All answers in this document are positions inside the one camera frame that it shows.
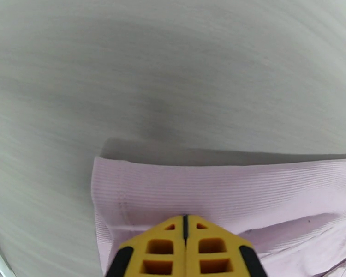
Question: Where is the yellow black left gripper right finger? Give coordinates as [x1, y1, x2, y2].
[185, 214, 268, 277]

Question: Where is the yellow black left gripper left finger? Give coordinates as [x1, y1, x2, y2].
[105, 214, 187, 277]

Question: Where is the pink ribbed garment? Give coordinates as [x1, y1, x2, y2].
[91, 156, 346, 277]

